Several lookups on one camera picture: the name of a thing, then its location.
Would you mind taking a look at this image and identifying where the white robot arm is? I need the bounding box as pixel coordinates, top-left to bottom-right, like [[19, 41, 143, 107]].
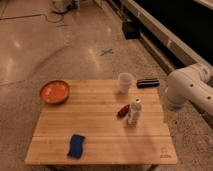
[[164, 63, 213, 116]]

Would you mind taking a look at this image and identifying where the orange ceramic bowl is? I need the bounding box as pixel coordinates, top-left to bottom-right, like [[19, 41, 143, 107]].
[[39, 80, 70, 104]]

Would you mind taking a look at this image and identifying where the small brown red object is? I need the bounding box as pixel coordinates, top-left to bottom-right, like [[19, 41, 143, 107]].
[[117, 105, 130, 118]]

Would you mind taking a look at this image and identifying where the black rectangular case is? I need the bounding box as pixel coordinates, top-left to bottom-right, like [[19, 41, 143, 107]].
[[136, 79, 160, 88]]

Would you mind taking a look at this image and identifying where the white plastic bottle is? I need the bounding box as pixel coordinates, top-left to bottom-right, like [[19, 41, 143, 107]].
[[127, 98, 142, 125]]

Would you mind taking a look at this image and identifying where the wooden table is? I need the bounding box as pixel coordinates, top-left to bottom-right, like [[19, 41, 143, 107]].
[[25, 80, 177, 165]]

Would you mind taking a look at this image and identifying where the black box on floor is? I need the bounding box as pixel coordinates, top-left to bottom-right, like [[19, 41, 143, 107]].
[[122, 22, 140, 39]]

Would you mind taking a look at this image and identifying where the blue sponge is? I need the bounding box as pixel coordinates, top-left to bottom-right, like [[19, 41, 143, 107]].
[[67, 134, 85, 159]]

